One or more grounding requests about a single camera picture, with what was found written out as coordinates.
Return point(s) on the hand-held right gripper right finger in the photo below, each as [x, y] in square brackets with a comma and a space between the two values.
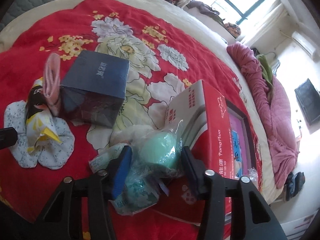
[191, 172]

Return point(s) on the red tissue pack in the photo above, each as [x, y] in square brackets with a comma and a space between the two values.
[215, 120]

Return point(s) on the dark tray with pink print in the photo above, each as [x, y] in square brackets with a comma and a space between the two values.
[237, 130]

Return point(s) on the pink rolled sock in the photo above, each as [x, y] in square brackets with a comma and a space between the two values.
[51, 80]

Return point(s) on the yellow white snack packet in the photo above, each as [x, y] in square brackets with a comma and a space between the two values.
[37, 125]

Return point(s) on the red floral blanket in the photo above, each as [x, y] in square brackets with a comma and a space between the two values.
[37, 30]

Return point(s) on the teal tissue pack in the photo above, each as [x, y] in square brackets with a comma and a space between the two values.
[140, 190]

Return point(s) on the black wall television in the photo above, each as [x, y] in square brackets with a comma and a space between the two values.
[308, 102]

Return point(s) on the dark blue box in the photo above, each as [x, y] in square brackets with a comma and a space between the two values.
[95, 80]

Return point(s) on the grey purple clothes pile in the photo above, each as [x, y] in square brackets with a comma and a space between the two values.
[202, 10]

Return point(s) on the colourful patterned cloth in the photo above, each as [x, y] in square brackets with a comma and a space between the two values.
[232, 30]

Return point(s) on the dark clothes pile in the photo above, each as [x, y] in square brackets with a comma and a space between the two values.
[295, 185]

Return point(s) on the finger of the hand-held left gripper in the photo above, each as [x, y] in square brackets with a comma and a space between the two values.
[7, 138]

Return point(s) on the white floral cloth scrunchie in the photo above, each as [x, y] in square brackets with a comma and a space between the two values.
[57, 140]

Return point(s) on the white air conditioner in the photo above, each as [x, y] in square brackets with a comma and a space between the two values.
[303, 42]

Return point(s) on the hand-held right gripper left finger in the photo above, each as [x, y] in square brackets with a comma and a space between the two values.
[122, 175]

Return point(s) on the cream bed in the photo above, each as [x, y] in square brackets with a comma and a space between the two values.
[205, 42]

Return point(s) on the green ball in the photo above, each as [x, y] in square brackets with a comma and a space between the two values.
[157, 150]

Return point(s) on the pink quilt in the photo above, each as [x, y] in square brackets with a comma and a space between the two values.
[282, 120]

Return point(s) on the clear plastic bag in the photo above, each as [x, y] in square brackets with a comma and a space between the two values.
[253, 177]

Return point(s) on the green cloth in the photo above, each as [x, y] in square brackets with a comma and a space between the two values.
[266, 70]

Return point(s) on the window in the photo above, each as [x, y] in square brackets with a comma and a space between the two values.
[240, 0]

